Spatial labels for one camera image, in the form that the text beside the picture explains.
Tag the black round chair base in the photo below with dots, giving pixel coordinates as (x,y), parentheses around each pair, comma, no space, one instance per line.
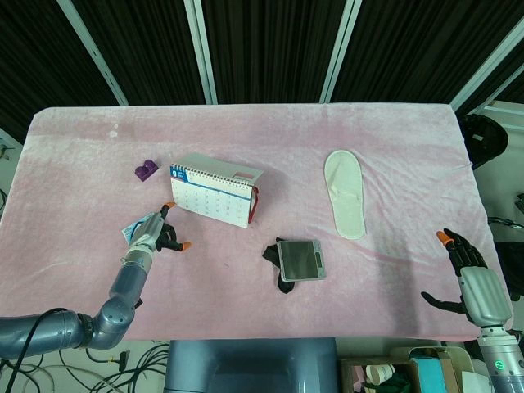
(483,139)

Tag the silver digital scale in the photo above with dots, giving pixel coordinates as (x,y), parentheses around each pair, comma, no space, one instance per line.
(299,260)

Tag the white paper cup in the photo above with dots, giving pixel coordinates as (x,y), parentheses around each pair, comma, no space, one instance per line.
(378,372)

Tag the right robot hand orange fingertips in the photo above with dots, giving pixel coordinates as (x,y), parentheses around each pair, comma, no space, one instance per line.
(483,290)

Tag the teal box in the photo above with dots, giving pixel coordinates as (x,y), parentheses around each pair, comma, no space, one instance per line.
(430,370)

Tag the red desk calendar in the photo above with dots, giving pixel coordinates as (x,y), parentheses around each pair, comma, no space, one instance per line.
(213,200)

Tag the white frame post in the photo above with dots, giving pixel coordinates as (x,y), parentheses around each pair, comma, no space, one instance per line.
(201,49)
(94,53)
(487,61)
(340,49)

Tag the purple plastic block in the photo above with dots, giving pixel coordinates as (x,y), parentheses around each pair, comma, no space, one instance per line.
(145,171)

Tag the white disposable slipper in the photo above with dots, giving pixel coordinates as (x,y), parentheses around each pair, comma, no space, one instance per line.
(346,192)

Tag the pink plush table cloth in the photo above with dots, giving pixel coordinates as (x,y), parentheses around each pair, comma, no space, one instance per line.
(245,135)

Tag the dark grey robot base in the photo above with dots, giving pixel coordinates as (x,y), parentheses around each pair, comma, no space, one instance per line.
(249,364)

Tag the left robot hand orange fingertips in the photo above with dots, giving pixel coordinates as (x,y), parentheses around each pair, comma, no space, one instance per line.
(145,231)

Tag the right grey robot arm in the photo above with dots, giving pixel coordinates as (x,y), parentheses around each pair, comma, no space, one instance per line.
(501,360)

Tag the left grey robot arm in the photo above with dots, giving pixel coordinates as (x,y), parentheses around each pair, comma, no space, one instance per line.
(119,286)

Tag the brown cardboard box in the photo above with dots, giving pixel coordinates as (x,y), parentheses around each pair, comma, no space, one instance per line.
(350,368)

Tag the black sock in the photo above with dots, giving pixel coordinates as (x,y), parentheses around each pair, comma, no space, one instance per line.
(271,254)

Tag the blue white soap box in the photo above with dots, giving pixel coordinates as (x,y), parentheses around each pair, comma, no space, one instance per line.
(130,231)

